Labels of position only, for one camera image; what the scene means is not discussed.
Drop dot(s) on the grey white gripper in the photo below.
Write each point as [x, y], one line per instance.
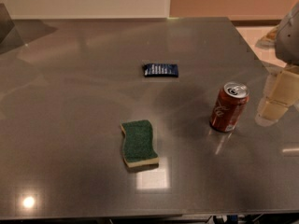
[288, 42]

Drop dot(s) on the red coke can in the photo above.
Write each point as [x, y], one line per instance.
[231, 101]

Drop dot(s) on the green and yellow sponge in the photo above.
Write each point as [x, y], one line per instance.
[137, 149]

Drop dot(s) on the blue snack packet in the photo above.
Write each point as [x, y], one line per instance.
[160, 70]

